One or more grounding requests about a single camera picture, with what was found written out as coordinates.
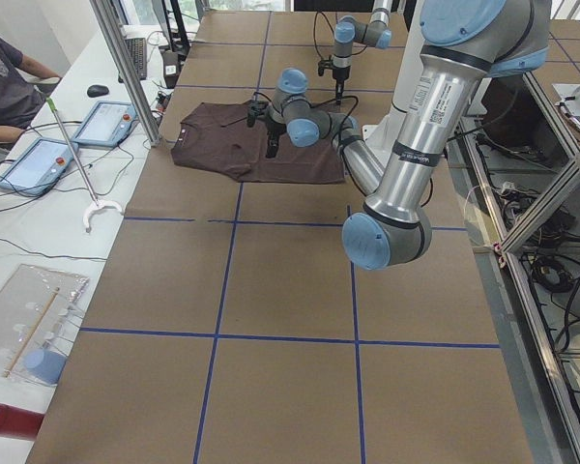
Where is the aluminium frame rail structure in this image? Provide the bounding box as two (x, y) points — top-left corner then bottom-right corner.
(444, 18), (580, 464)

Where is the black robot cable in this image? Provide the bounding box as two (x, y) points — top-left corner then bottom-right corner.
(312, 10), (334, 64)

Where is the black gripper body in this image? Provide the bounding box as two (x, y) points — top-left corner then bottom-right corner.
(265, 120), (285, 145)
(333, 67), (349, 85)

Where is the clear plastic sheet folder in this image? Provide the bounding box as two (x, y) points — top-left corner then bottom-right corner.
(0, 264), (89, 386)

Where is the teach pendant tablet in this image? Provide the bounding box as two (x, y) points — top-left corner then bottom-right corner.
(71, 101), (136, 148)
(0, 137), (74, 197)

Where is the dark brown t-shirt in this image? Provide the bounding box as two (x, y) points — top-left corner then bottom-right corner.
(171, 102), (344, 185)

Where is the reacher grabber stick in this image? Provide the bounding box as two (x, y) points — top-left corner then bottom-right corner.
(45, 97), (124, 233)

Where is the black computer mouse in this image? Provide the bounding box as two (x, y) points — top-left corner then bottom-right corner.
(86, 84), (109, 98)

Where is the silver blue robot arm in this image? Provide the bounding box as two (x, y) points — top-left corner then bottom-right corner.
(332, 0), (392, 105)
(262, 1), (551, 270)

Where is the blue plastic cup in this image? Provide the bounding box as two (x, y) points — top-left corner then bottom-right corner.
(24, 349), (67, 385)

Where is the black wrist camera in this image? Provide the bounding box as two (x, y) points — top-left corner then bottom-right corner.
(317, 57), (334, 76)
(246, 100), (269, 128)

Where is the seated person in grey shirt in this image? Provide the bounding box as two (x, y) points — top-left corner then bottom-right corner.
(0, 38), (59, 144)

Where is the far teach pendant tablet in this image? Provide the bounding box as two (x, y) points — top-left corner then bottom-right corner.
(71, 101), (136, 148)

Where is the black keyboard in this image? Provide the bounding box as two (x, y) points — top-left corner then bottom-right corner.
(124, 38), (148, 80)

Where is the red cylinder bottle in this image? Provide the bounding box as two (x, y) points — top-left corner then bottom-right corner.
(0, 403), (44, 441)

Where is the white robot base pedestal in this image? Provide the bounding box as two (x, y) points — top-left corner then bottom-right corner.
(362, 0), (424, 156)

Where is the aluminium frame post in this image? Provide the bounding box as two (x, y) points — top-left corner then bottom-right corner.
(89, 0), (160, 147)

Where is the near teach pendant tablet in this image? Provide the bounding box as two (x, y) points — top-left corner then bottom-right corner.
(0, 137), (74, 197)

